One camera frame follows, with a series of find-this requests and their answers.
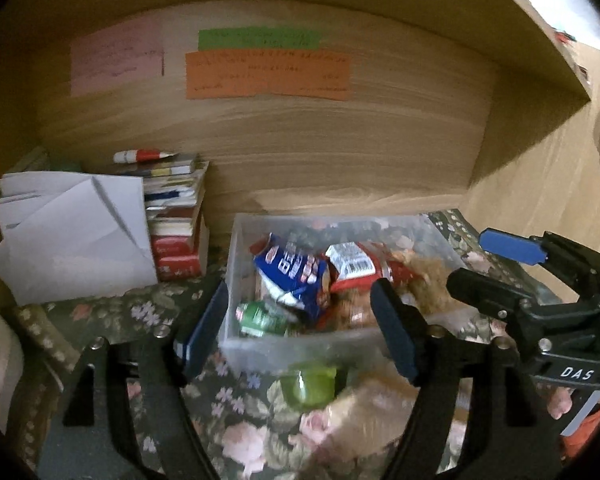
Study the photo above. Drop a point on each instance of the pink sticky note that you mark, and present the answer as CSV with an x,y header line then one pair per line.
x,y
115,55

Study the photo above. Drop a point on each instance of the red and white pen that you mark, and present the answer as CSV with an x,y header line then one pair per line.
x,y
145,155

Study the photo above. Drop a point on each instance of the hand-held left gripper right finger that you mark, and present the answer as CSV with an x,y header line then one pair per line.
x,y
395,330

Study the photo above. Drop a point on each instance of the stack of small books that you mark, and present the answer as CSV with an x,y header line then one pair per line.
x,y
175,240

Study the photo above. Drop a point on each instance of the person's right hand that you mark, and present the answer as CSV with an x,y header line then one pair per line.
x,y
560,404

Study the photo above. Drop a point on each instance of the clear plastic storage box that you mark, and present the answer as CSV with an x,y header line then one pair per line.
x,y
240,345

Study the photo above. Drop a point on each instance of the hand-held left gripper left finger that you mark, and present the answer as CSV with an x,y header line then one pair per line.
x,y
205,327

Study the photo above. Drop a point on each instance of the blue biscuit packet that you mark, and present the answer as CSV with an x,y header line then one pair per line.
x,y
292,270

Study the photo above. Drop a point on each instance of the dark floral tablecloth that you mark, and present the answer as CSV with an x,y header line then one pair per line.
x,y
130,310

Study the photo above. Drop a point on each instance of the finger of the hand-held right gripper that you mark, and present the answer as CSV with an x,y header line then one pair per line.
x,y
512,246
485,292

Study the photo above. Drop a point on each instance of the small green candy packet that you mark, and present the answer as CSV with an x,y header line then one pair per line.
x,y
265,320

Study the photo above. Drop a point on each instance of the green sticky note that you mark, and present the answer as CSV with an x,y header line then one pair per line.
x,y
257,39

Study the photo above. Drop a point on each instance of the wooden desk hutch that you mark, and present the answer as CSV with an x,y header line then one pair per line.
x,y
330,150

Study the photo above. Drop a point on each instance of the white folded papers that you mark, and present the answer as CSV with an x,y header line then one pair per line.
x,y
80,240

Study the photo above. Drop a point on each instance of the orange sticky note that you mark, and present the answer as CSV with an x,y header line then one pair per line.
x,y
265,75

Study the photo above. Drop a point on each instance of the green jelly cup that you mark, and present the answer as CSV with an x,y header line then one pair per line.
x,y
310,385

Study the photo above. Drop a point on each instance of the beige puffed snack packet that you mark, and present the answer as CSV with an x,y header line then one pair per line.
x,y
427,280

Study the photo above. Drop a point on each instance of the red snack packet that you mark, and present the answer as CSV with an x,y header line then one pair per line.
x,y
365,265

